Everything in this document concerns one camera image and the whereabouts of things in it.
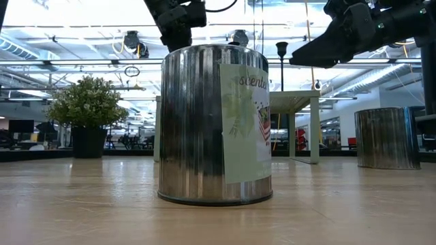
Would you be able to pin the black hanging spotlight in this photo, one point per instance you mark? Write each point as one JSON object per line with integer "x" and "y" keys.
{"x": 241, "y": 37}
{"x": 133, "y": 40}

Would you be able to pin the black candle stick holder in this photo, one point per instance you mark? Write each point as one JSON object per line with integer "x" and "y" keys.
{"x": 281, "y": 51}

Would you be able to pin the red background object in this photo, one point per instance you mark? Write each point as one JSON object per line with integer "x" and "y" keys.
{"x": 301, "y": 139}

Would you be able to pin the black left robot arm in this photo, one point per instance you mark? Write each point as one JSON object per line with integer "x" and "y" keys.
{"x": 155, "y": 6}

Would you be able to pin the dark background monitor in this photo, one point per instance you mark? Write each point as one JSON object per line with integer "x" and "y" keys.
{"x": 21, "y": 126}

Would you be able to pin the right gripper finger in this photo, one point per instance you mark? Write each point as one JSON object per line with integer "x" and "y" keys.
{"x": 327, "y": 51}

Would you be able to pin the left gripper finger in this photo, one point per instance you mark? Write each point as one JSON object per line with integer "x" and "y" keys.
{"x": 184, "y": 39}
{"x": 170, "y": 41}

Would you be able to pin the green shrub in black pot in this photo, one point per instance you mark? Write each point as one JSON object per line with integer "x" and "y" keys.
{"x": 88, "y": 109}

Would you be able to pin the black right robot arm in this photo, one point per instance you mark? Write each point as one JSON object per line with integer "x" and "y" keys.
{"x": 402, "y": 20}

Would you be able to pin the ribbed metal candle tin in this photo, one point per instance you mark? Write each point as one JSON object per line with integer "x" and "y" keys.
{"x": 386, "y": 139}
{"x": 194, "y": 126}

